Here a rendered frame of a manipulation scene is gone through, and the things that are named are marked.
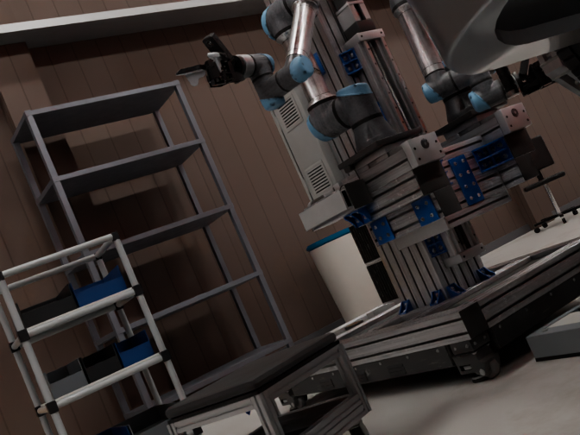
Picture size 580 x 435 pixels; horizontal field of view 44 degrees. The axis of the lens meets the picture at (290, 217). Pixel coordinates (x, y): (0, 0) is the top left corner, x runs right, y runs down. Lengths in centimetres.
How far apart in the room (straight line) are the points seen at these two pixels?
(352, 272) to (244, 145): 146
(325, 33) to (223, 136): 329
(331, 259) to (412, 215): 301
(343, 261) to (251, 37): 231
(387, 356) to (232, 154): 365
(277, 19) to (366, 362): 127
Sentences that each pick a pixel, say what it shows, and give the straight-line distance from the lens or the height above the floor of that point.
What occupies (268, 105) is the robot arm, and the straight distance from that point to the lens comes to 236.
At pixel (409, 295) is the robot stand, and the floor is 28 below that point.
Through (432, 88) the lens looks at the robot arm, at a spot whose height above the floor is 91.
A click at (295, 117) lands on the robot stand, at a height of 111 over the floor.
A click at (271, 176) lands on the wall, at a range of 603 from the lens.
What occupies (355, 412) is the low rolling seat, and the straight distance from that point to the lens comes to 202.
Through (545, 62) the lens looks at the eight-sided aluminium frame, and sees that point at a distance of 203.
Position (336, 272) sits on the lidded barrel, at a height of 45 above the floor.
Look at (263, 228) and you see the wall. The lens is 582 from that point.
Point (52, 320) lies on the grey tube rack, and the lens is 293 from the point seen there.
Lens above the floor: 51
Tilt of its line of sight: 5 degrees up
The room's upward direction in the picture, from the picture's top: 24 degrees counter-clockwise
